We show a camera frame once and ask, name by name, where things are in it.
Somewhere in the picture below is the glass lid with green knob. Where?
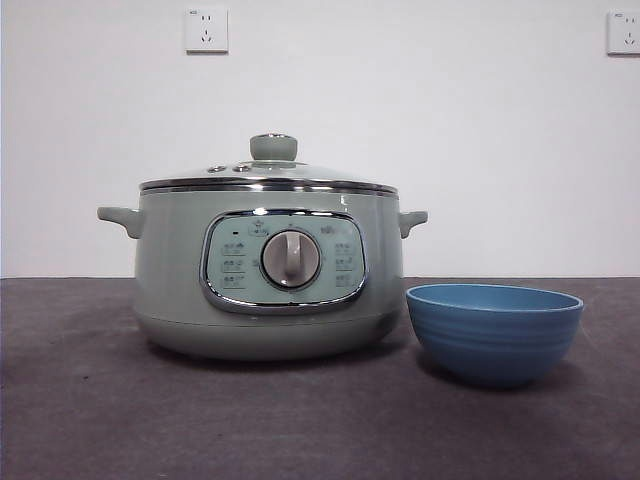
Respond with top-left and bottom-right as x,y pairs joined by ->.
139,133 -> 399,194

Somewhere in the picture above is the blue ribbed bowl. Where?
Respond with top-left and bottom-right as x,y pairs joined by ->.
405,283 -> 585,390

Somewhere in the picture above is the pale green electric steamer pot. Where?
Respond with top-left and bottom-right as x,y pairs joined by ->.
97,189 -> 429,362

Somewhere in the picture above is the white wall socket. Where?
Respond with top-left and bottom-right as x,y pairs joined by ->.
185,8 -> 230,54
606,10 -> 640,56

